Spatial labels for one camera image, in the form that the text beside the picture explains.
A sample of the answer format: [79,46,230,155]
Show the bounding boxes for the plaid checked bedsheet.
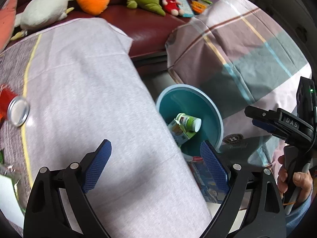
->
[165,0,312,168]

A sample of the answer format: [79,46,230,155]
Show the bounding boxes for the brown teddy bear red shirt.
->
[162,0,184,17]

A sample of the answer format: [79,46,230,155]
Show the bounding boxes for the grey purple tablecloth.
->
[1,18,211,237]

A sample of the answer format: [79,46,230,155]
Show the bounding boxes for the pink carrot plush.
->
[0,0,18,52]

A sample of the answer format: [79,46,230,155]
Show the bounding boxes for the white goose plush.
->
[10,0,74,41]

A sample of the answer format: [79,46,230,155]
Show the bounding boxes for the red cola can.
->
[1,84,30,127]

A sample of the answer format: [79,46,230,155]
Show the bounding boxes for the green white pill bottle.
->
[176,113,202,132]

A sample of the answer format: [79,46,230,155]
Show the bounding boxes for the dark red leather sofa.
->
[10,0,206,65]

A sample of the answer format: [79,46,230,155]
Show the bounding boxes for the scallion pancake box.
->
[168,119,196,147]

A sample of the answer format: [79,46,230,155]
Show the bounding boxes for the person's right hand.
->
[277,155,313,208]

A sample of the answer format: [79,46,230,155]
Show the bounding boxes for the blue trash bin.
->
[156,84,223,156]

